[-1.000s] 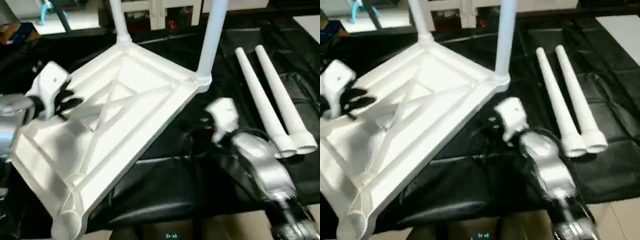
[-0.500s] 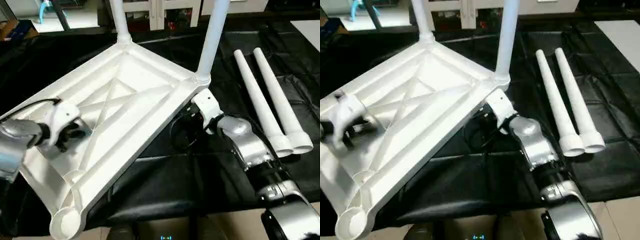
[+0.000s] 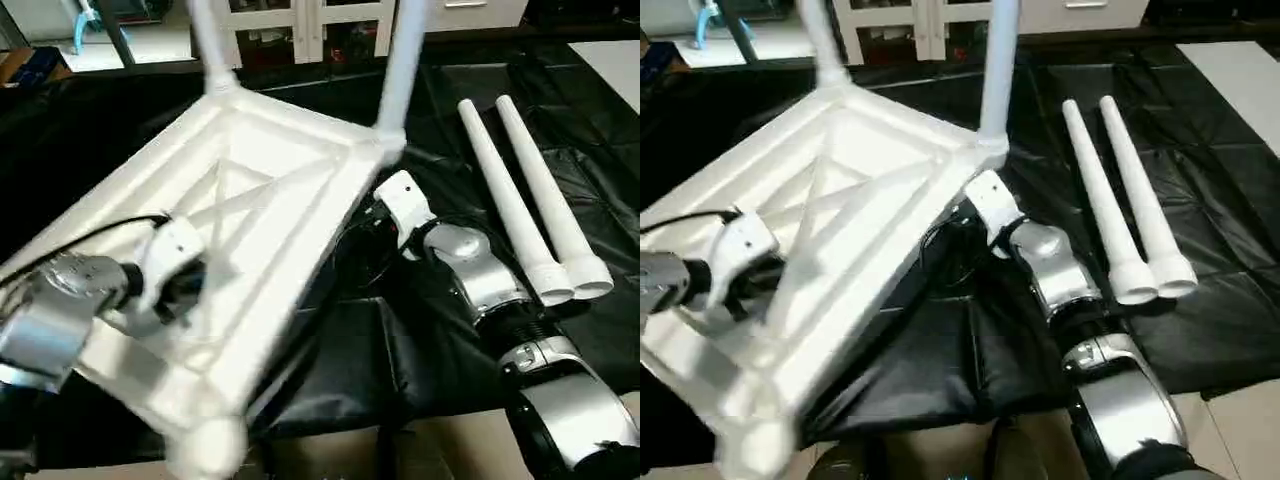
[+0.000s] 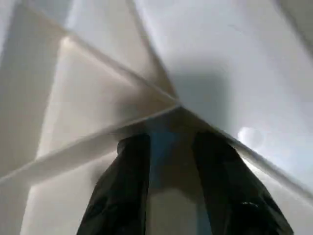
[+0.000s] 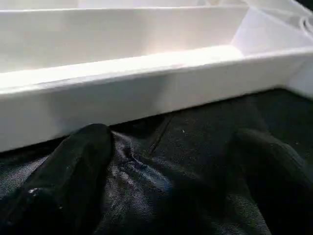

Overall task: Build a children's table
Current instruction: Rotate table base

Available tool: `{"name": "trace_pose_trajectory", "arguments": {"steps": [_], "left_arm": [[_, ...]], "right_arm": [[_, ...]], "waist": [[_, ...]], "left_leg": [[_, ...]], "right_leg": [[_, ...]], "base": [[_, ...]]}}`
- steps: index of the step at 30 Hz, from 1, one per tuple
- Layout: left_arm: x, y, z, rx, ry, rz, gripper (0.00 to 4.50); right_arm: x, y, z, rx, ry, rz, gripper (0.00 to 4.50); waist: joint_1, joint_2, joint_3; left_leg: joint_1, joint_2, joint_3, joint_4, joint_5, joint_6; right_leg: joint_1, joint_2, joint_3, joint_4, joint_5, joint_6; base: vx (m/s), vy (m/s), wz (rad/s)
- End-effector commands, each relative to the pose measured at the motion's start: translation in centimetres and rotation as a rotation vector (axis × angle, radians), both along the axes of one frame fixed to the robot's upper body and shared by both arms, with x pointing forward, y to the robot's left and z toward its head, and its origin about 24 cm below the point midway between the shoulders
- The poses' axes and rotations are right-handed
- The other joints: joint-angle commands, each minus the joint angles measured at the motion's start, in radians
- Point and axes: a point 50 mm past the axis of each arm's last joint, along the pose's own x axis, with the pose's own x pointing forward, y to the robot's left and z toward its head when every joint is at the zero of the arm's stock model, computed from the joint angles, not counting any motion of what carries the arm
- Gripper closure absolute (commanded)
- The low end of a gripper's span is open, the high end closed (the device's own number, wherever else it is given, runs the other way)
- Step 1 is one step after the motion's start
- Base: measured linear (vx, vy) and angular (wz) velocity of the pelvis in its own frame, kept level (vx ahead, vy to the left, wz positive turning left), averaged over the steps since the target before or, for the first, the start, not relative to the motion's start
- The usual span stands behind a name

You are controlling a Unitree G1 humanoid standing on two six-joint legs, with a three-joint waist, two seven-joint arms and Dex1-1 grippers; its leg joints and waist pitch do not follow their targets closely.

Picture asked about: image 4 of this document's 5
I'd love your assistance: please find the white plastic table top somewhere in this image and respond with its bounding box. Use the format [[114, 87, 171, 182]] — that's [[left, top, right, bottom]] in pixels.
[[0, 0, 313, 235]]

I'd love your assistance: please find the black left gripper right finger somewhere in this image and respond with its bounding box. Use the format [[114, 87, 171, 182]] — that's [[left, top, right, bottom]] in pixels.
[[193, 132, 294, 235]]

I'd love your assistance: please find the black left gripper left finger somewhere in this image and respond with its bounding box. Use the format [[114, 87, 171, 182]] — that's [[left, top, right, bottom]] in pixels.
[[77, 133, 151, 235]]

